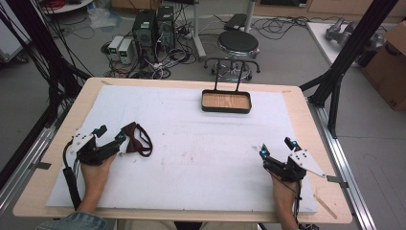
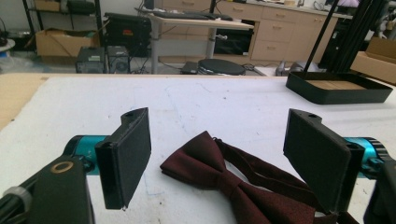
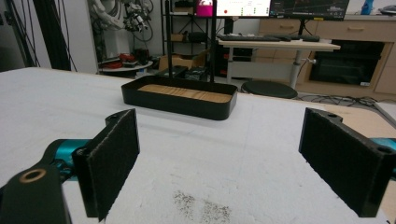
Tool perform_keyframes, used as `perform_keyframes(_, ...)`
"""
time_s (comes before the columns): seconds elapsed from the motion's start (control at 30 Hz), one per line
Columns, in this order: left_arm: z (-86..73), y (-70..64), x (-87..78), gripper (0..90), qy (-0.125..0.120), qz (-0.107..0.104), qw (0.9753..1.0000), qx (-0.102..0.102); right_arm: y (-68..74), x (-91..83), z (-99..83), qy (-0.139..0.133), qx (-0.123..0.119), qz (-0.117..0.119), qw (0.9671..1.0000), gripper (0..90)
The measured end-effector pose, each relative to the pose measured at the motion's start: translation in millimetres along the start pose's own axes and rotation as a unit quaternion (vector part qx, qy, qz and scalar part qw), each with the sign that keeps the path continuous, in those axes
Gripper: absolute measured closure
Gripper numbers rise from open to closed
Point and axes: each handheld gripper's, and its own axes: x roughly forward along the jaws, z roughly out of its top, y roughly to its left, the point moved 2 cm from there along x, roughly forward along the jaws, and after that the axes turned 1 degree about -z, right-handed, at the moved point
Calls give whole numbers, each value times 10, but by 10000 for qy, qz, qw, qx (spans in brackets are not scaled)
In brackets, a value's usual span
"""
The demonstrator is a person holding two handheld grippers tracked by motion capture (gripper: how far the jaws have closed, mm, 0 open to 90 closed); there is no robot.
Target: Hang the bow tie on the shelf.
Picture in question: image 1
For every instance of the white table mat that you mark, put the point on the white table mat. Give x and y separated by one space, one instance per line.
198 150

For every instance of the grey tape piece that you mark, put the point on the grey tape piece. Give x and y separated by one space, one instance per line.
337 180
40 165

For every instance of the person's right hand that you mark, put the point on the person's right hand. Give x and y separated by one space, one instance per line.
284 191

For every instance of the black metal frame post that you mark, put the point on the black metal frame post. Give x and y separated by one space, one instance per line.
348 54
41 54

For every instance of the clear plastic bag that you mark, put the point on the clear plastic bag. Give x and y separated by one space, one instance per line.
103 17

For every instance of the brown cardboard box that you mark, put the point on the brown cardboard box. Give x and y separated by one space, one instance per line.
387 67

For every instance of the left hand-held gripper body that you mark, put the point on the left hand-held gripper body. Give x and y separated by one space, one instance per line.
95 152

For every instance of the thin wooden stick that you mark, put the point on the thin wooden stick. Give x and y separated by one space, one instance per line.
325 207

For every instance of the black computer tower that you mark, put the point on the black computer tower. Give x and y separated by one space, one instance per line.
166 25
144 28

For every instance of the aluminium rail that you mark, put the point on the aluminium rail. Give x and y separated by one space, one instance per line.
344 166
25 166

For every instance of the black flat box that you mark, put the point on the black flat box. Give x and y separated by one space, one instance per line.
236 21

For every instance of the black tray with wooden bottom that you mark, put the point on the black tray with wooden bottom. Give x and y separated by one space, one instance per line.
226 101

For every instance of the white table leg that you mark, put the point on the white table leg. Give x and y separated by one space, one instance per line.
198 32

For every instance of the white power supply unit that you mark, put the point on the white power supply unit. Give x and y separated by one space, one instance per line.
115 46
125 51

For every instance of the blue denim sleeve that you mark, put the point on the blue denim sleeve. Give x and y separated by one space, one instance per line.
75 222

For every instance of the black round stool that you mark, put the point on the black round stool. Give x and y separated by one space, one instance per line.
238 41

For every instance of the dark brown bow tie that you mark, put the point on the dark brown bow tie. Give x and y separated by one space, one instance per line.
134 142

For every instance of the white board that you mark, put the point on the white board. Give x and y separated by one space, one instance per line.
322 40

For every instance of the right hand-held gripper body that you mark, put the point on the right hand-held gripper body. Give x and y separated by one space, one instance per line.
292 167

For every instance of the grey handheld device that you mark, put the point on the grey handheld device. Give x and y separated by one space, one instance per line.
338 30

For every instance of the electronics boxes on floor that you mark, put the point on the electronics boxes on floor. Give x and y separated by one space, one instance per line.
166 62

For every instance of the person's left hand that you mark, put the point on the person's left hand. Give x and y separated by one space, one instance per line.
95 174

